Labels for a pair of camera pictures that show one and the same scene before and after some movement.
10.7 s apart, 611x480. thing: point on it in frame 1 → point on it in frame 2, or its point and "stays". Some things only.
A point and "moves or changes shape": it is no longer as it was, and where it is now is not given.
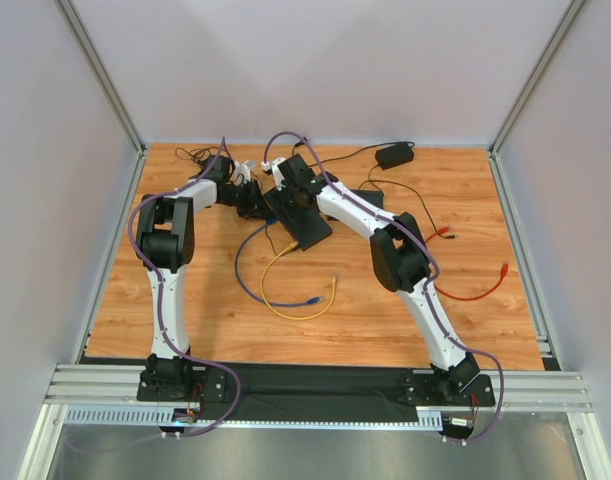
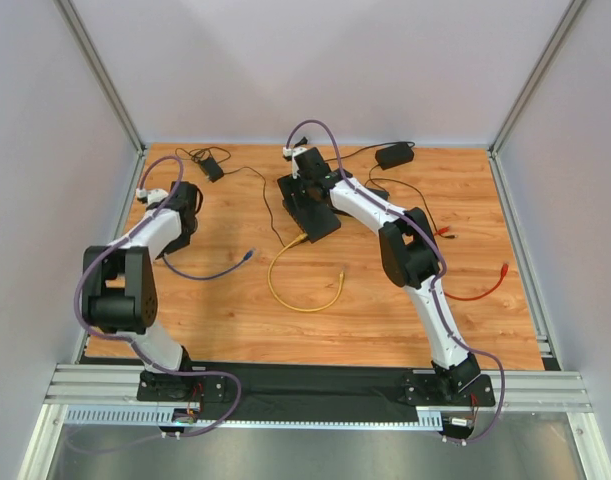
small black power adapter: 216,166 stays
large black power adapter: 394,155 stays
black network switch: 307,225 moves or changes shape
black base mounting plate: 315,386 stays
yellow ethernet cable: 265,302 → 295,240
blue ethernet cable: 268,222 → 246,257
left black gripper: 250,201 → 186,232
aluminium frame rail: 514,391 stays
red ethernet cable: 504,272 stays
